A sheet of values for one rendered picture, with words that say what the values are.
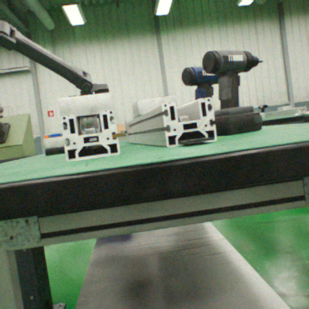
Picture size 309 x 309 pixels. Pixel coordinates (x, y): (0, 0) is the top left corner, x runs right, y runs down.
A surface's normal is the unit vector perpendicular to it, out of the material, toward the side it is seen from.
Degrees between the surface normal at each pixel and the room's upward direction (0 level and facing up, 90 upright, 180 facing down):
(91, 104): 90
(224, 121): 90
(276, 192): 90
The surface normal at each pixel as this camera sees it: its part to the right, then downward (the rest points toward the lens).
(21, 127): -0.13, -0.66
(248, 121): 0.51, -0.03
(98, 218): 0.06, 0.04
